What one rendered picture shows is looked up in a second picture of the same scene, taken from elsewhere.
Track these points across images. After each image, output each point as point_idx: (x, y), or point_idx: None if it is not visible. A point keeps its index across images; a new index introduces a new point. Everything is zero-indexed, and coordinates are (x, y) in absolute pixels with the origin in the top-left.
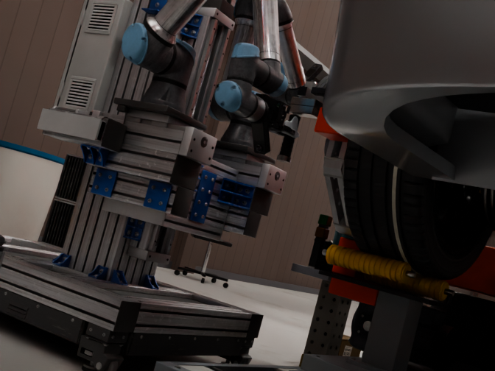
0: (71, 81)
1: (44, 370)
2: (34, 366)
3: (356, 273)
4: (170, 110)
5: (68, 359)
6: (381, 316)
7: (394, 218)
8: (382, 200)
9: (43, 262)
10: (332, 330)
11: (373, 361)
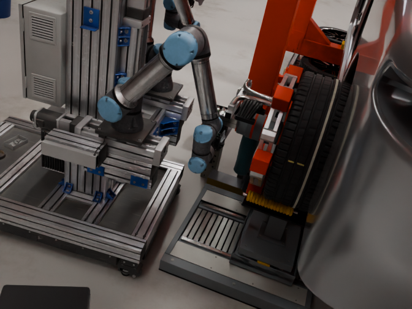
0: (33, 77)
1: (111, 295)
2: (104, 294)
3: None
4: (142, 143)
5: (108, 263)
6: (274, 217)
7: (294, 206)
8: (289, 200)
9: (59, 195)
10: (219, 154)
11: (270, 235)
